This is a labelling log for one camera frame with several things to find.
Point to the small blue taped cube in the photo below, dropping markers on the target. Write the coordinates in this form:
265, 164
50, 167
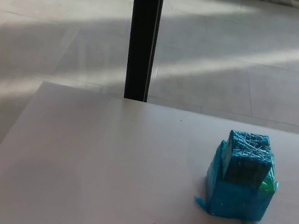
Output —
246, 161

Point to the big blue taped cube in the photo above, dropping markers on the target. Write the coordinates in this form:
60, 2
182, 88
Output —
233, 200

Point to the black vertical window post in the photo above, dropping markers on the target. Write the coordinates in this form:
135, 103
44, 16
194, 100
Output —
142, 35

